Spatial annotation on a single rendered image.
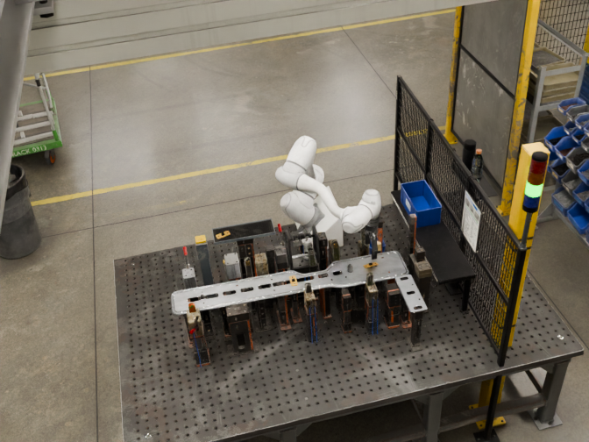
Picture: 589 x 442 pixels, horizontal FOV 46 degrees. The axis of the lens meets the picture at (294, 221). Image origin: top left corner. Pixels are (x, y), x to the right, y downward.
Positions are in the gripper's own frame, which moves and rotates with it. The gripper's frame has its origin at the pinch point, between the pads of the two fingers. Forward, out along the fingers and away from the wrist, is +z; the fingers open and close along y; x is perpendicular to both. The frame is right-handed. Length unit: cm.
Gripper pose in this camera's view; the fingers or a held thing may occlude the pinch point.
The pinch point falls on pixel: (371, 249)
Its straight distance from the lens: 399.8
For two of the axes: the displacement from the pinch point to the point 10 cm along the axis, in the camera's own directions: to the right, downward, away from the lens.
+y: 1.9, 6.0, -7.7
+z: 0.6, 7.8, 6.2
